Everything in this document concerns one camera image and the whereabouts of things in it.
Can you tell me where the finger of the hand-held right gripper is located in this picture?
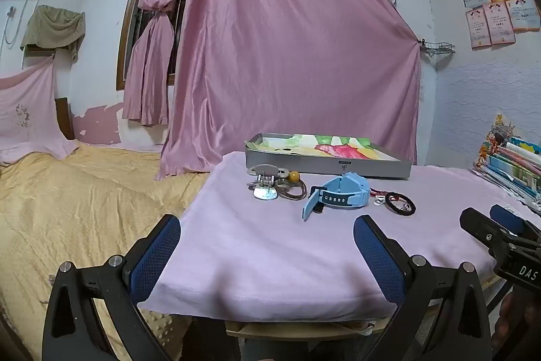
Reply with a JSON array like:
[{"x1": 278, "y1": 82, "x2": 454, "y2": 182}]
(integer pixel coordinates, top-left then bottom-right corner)
[
  {"x1": 460, "y1": 207, "x2": 514, "y2": 260},
  {"x1": 489, "y1": 204, "x2": 541, "y2": 239}
]

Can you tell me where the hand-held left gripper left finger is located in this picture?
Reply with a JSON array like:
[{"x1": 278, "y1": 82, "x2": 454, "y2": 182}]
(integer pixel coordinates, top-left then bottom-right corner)
[{"x1": 42, "y1": 214, "x2": 182, "y2": 361}]

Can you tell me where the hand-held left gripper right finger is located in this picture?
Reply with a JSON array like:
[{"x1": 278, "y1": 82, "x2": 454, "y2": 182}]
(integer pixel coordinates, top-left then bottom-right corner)
[{"x1": 353, "y1": 214, "x2": 493, "y2": 361}]

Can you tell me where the black hair tie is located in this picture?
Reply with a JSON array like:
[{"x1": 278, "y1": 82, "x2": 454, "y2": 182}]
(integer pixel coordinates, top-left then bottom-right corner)
[{"x1": 384, "y1": 192, "x2": 417, "y2": 216}]

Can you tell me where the red string white charm bracelet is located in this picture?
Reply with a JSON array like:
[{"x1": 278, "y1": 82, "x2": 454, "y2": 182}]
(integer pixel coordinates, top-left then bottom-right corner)
[{"x1": 370, "y1": 187, "x2": 396, "y2": 206}]

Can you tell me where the light blue wrist watch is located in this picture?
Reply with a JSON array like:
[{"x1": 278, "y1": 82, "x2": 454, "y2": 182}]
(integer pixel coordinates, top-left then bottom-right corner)
[{"x1": 301, "y1": 172, "x2": 372, "y2": 222}]

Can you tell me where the grey metal tray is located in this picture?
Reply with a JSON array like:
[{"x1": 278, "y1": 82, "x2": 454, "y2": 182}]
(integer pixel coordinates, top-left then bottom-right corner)
[{"x1": 244, "y1": 133, "x2": 413, "y2": 180}]

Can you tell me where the brown yellow bead hair tie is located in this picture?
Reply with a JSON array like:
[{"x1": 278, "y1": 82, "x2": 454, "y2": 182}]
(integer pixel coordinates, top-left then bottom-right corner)
[{"x1": 275, "y1": 171, "x2": 307, "y2": 201}]

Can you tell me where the grey metal hair clip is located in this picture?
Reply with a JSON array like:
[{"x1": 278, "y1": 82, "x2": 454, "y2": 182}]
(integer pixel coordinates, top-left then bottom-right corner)
[{"x1": 246, "y1": 163, "x2": 285, "y2": 202}]

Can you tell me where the person's right hand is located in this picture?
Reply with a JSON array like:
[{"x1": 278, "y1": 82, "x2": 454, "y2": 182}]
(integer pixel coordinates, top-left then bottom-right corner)
[{"x1": 501, "y1": 290, "x2": 541, "y2": 361}]

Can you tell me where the stack of colourful books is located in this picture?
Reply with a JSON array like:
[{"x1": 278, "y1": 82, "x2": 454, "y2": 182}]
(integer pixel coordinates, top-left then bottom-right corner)
[{"x1": 477, "y1": 113, "x2": 541, "y2": 213}]

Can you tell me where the yellow blanket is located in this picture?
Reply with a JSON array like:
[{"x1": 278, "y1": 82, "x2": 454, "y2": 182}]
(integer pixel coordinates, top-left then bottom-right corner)
[{"x1": 0, "y1": 143, "x2": 212, "y2": 361}]

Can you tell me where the pink tablecloth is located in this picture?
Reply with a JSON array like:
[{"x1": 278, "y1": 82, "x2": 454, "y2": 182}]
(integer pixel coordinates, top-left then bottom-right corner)
[{"x1": 137, "y1": 151, "x2": 541, "y2": 323}]

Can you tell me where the colourful printed cloth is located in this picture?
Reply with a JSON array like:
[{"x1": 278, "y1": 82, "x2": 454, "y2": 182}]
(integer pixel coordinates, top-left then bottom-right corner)
[{"x1": 254, "y1": 134, "x2": 402, "y2": 163}]

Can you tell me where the dark wooden headboard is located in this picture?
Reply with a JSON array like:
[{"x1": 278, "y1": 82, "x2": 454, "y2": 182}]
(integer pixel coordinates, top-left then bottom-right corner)
[{"x1": 55, "y1": 98, "x2": 76, "y2": 141}]

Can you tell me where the tied pink curtain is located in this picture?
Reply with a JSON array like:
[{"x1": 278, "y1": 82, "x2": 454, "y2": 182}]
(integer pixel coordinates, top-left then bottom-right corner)
[{"x1": 122, "y1": 0, "x2": 199, "y2": 127}]

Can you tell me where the pink flowered sheet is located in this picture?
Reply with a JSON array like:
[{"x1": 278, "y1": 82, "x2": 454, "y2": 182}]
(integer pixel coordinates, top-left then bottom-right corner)
[{"x1": 0, "y1": 57, "x2": 81, "y2": 165}]

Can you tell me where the large pink curtain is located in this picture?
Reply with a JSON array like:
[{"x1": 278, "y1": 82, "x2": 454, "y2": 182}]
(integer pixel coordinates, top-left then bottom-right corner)
[{"x1": 156, "y1": 0, "x2": 423, "y2": 181}]

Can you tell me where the olive towel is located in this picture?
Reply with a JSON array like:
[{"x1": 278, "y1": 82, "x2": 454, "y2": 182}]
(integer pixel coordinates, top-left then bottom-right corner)
[{"x1": 20, "y1": 5, "x2": 86, "y2": 61}]

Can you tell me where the wire wall rack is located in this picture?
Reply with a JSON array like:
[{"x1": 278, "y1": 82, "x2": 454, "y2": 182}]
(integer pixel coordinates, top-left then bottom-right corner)
[{"x1": 416, "y1": 40, "x2": 456, "y2": 58}]

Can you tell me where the brown window frame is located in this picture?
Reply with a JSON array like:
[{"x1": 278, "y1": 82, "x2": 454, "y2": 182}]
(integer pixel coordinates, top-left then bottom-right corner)
[{"x1": 116, "y1": 0, "x2": 212, "y2": 91}]

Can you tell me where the white wall hose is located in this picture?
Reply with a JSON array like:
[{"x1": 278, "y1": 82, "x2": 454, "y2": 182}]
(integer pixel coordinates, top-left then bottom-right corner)
[{"x1": 3, "y1": 5, "x2": 32, "y2": 45}]

